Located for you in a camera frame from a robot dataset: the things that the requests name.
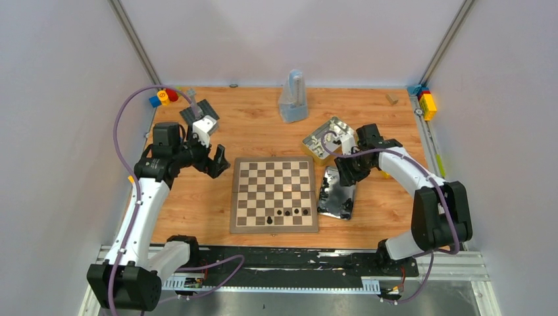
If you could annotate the stacked colourful blocks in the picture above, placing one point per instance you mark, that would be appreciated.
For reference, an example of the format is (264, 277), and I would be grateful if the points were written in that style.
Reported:
(425, 100)

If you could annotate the gold tin with white pieces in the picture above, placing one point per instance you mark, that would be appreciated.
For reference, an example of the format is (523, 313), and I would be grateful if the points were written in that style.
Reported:
(327, 137)

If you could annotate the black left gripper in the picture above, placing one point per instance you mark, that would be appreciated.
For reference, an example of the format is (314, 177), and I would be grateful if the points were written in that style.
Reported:
(211, 160)

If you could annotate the small wooden block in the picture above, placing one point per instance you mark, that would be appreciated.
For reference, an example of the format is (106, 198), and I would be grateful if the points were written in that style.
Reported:
(392, 98)

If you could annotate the wooden chess board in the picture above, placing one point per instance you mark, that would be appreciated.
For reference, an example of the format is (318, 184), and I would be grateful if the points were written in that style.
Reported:
(263, 185)

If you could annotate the blue metronome in plastic bag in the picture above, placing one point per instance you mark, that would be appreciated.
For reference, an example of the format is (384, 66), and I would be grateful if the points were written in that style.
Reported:
(293, 106)

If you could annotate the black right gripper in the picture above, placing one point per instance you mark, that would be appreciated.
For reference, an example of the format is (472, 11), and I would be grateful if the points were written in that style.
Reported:
(347, 176)

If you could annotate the yellow round toy block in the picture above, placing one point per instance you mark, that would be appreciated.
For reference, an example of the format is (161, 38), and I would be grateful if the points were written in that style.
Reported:
(163, 97)

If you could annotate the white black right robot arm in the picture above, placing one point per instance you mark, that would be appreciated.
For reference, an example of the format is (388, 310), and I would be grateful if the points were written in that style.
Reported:
(440, 217)

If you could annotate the dark grey lego plate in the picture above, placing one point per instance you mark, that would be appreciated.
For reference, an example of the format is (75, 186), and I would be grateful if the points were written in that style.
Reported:
(201, 110)

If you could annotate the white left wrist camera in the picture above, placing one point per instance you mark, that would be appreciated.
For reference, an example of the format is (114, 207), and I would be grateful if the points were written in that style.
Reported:
(204, 128)

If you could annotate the silver tin lid black pieces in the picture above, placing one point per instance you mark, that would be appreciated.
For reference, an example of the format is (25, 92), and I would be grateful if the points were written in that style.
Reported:
(335, 200)

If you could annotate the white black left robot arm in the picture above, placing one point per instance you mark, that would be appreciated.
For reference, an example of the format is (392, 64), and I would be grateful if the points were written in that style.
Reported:
(128, 279)

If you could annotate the red round toy block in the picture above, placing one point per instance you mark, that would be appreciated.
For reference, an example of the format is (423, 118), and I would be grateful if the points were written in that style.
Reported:
(172, 94)

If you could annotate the blue toy block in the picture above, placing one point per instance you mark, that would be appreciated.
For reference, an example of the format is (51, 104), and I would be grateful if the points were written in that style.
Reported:
(155, 101)

